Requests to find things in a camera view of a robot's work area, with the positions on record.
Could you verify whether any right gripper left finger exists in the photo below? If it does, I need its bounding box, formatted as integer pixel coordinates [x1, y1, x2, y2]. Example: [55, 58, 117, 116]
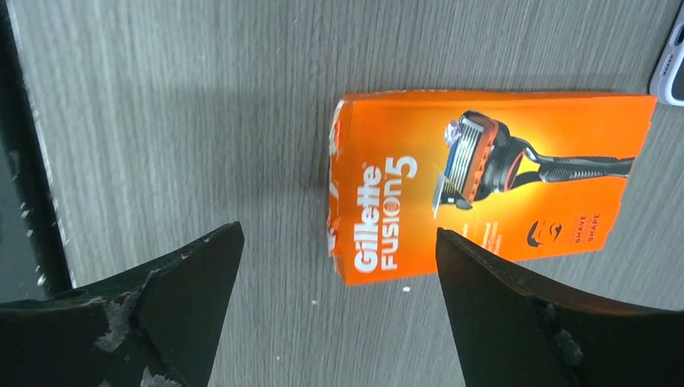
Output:
[1, 222, 244, 386]

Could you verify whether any orange razor box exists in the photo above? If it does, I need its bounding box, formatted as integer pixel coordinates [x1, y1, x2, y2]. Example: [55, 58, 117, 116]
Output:
[327, 89, 657, 285]

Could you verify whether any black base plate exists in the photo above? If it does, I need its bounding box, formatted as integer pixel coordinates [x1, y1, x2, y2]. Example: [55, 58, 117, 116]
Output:
[1, 1, 72, 302]

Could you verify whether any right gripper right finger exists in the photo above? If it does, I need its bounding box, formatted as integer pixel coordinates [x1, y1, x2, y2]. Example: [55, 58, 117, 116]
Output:
[436, 228, 683, 386]

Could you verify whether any phone in lilac case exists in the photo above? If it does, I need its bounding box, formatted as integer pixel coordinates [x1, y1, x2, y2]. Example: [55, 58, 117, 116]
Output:
[649, 2, 683, 107]

